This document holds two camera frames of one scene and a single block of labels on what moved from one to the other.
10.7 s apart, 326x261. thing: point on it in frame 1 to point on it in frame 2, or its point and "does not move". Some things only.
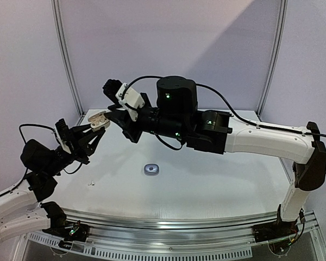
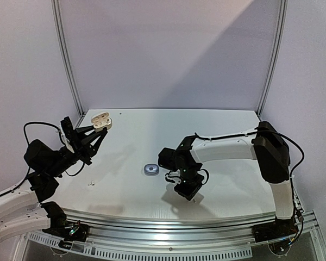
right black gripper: [130, 123] to [189, 189]
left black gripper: [80, 149] does not move
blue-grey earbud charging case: [151, 169] does not move
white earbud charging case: [98, 120] does not move
